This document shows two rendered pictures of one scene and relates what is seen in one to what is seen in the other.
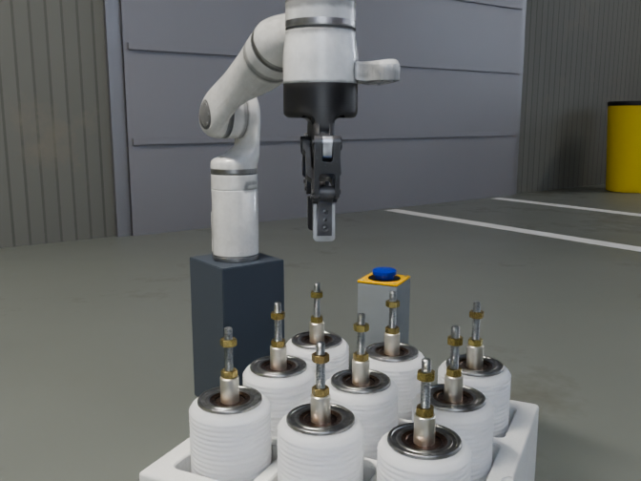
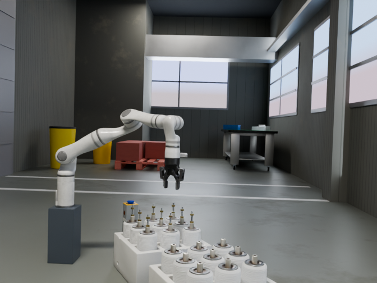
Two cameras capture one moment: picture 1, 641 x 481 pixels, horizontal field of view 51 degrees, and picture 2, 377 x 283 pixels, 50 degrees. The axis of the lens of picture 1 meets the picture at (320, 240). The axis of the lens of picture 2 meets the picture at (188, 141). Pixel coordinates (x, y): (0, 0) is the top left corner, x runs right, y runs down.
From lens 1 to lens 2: 1.60 m
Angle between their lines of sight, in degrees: 52
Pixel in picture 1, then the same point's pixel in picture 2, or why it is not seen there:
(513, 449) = not seen: hidden behind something
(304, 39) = (175, 150)
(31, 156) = not seen: outside the picture
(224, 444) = (154, 241)
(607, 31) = (43, 92)
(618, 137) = (56, 143)
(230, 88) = (81, 148)
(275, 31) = (108, 133)
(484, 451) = not seen: hidden behind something
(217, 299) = (69, 220)
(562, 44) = (27, 97)
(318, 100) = (177, 161)
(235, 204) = (71, 186)
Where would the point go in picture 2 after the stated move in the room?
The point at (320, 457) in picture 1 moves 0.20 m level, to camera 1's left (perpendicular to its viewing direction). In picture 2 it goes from (177, 236) to (148, 245)
